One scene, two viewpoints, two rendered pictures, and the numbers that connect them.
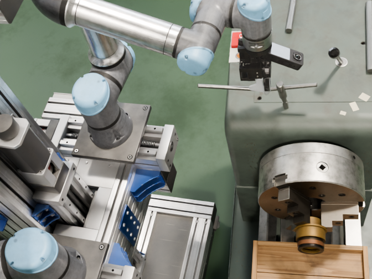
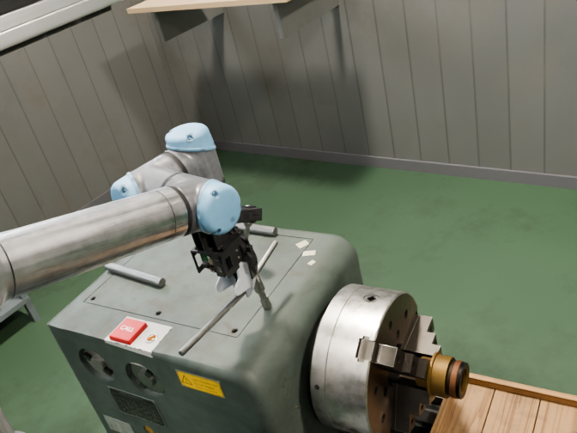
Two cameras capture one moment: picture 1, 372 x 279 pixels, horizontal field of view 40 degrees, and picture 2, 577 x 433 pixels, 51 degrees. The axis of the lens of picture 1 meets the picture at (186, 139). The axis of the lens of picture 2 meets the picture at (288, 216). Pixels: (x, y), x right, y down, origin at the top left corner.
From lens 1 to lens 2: 0.95 m
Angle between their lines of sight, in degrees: 58
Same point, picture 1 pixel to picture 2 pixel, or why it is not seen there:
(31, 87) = not seen: outside the picture
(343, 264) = (471, 403)
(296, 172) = (367, 323)
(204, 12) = (156, 174)
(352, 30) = not seen: hidden behind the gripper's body
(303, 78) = not seen: hidden behind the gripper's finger
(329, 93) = (276, 268)
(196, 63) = (230, 193)
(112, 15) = (69, 220)
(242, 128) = (265, 364)
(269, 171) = (343, 367)
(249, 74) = (230, 260)
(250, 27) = (209, 165)
